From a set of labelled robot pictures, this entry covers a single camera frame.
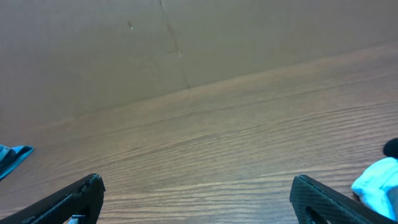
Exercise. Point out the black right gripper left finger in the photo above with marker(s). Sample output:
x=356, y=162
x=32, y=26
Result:
x=79, y=202

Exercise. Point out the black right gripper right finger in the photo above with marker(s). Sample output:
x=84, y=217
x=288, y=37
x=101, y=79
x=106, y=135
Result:
x=316, y=203

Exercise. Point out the black garment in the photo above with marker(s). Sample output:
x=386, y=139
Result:
x=390, y=149

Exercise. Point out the blue denim jeans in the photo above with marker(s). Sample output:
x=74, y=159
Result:
x=11, y=157

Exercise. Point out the light blue garment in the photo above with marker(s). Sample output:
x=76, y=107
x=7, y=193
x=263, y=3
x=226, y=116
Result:
x=374, y=184

